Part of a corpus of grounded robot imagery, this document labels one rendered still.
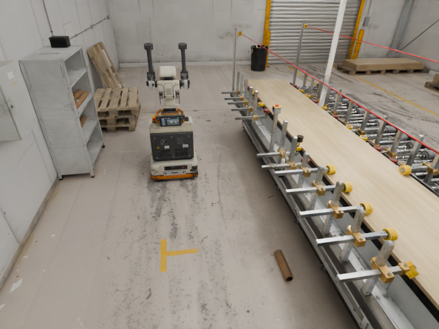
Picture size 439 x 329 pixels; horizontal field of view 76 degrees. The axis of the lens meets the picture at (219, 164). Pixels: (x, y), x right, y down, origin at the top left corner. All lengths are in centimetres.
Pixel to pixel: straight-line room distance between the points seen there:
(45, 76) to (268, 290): 319
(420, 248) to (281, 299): 116
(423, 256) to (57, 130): 377
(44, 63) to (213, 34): 698
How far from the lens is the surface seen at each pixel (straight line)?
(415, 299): 206
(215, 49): 1006
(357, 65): 999
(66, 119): 390
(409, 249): 214
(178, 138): 362
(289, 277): 284
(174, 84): 373
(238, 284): 274
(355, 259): 232
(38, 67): 377
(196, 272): 280
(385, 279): 182
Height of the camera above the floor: 224
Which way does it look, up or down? 32 degrees down
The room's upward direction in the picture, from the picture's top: 1 degrees clockwise
